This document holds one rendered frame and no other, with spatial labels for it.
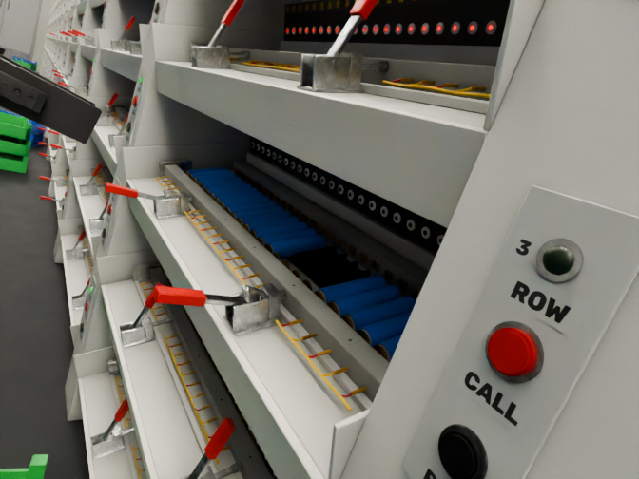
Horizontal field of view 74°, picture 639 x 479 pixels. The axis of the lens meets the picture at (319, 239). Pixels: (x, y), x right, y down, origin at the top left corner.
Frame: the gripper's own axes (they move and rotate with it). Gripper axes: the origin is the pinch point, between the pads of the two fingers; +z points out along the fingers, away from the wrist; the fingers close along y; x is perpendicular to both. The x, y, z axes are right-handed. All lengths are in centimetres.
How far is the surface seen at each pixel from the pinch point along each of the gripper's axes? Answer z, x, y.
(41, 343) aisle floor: 23, 55, 57
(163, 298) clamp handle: 9.7, 7.3, -14.0
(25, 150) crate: 16, 45, 203
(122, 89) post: 22, -3, 101
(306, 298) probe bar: 19.5, 3.5, -15.8
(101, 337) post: 24, 36, 31
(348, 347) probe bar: 19.0, 3.8, -22.3
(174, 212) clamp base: 17.9, 6.7, 12.1
